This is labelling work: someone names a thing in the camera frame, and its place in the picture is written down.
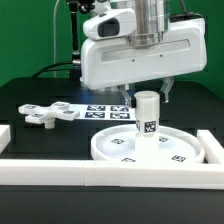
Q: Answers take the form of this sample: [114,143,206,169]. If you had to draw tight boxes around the white U-shaped fence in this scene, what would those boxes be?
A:
[0,124,224,189]

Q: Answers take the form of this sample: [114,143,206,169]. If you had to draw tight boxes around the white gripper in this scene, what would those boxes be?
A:
[81,18,207,108]

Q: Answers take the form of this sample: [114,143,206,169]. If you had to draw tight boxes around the white round table top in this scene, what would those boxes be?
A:
[91,124,205,164]

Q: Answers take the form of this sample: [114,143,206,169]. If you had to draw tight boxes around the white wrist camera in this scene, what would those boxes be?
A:
[83,8,137,40]

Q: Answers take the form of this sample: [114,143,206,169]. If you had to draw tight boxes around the black cable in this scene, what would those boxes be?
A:
[31,59,85,79]

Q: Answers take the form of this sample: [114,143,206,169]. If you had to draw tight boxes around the white marker sheet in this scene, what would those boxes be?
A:
[66,104,135,121]

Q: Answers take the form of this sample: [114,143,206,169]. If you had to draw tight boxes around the white cross-shaped table base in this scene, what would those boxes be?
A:
[18,102,80,129]

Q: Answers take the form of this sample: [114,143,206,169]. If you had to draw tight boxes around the black camera pole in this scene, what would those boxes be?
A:
[66,0,95,81]

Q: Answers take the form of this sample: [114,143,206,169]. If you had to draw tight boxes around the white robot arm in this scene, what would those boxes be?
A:
[81,0,207,101]

